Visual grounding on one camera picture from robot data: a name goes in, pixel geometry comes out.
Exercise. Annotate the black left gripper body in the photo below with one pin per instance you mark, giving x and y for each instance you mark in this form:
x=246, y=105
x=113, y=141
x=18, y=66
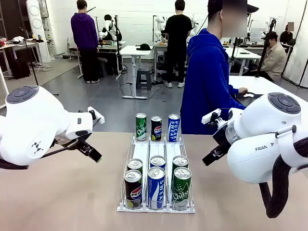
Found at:
x=80, y=144

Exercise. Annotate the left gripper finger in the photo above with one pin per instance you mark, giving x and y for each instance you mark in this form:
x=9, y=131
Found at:
x=92, y=149
x=90, y=155

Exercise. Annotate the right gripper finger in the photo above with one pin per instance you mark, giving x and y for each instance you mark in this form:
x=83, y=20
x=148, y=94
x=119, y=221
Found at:
x=213, y=152
x=216, y=157

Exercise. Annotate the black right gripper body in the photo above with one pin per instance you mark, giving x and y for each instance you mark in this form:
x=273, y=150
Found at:
x=222, y=138

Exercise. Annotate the green Chilsung cider can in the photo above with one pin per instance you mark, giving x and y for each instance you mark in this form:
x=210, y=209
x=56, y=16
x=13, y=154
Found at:
x=181, y=192
x=180, y=161
x=141, y=127

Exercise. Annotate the black Pepsi can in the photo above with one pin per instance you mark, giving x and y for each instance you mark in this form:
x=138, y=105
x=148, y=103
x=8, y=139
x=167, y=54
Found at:
x=133, y=190
x=135, y=164
x=156, y=130

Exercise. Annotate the black serving tray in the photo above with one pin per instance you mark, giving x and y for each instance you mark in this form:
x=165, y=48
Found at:
x=257, y=95

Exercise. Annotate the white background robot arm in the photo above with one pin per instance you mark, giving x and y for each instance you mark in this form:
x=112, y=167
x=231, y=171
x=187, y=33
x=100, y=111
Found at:
x=159, y=26

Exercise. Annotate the person's left forearm blue sleeve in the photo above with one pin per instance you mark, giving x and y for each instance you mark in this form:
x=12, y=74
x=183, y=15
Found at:
x=233, y=89

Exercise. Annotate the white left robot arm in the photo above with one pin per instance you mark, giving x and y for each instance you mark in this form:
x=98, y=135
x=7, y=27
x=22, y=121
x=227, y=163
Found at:
x=36, y=115

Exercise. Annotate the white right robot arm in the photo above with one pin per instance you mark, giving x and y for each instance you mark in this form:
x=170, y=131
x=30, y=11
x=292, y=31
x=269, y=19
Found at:
x=264, y=120

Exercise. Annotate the person in blue hoodie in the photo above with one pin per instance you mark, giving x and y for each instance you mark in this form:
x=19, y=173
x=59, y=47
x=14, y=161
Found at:
x=207, y=84

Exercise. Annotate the seated person in beige jacket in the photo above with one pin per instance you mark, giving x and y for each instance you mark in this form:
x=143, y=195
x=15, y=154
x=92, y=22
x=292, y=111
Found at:
x=274, y=57

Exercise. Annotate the person in purple hoodie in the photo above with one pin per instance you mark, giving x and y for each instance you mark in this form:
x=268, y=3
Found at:
x=84, y=36

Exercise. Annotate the person in black T-shirt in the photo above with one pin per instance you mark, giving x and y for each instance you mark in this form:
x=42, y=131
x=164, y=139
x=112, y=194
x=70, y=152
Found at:
x=176, y=36

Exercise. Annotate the seated person in black clothes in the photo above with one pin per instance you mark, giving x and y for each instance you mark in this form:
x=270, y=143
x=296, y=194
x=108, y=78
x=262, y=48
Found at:
x=286, y=36

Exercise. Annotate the person's left hand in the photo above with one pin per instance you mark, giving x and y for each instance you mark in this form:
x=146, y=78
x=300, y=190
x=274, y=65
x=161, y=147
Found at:
x=243, y=91

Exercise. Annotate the blue Pocari Sweat can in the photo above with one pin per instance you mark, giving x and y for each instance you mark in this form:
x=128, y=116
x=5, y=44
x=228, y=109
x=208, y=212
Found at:
x=173, y=128
x=157, y=161
x=156, y=190

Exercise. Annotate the clear acrylic can rack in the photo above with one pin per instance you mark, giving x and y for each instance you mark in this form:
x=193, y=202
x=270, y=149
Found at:
x=140, y=149

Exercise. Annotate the large white table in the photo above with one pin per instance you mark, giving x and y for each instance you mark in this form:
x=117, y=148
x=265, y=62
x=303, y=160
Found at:
x=264, y=83

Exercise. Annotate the grey plastic stool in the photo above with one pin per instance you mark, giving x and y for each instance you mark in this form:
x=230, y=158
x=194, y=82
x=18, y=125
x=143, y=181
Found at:
x=143, y=79

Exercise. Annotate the long white desk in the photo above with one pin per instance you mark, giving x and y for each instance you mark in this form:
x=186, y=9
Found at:
x=245, y=51

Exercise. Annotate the black bag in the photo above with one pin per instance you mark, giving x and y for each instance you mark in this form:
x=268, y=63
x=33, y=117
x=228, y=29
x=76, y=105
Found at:
x=20, y=69

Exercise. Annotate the white workbench desk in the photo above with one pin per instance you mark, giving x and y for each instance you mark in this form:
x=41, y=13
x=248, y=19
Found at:
x=113, y=44

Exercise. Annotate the white standing desk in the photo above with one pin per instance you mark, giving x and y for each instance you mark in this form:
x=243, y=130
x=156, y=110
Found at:
x=136, y=50

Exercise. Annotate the black cap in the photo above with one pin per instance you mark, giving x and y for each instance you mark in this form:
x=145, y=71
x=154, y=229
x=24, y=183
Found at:
x=144, y=47

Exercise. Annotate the cluttered white desk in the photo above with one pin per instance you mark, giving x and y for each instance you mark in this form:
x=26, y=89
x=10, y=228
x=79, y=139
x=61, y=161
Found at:
x=24, y=44

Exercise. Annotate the white and black humanoid robot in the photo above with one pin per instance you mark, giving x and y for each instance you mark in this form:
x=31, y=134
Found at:
x=108, y=26

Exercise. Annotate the white tower air conditioner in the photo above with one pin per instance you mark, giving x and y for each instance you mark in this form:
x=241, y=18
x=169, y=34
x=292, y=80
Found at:
x=36, y=24

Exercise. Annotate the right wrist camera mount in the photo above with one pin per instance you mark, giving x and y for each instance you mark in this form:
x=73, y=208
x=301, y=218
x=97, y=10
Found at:
x=211, y=115

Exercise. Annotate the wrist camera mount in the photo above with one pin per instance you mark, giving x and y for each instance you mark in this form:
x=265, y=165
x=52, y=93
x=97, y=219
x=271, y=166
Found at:
x=98, y=118
x=211, y=115

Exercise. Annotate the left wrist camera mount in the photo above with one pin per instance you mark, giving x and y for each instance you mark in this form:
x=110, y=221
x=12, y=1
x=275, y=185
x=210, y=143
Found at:
x=98, y=118

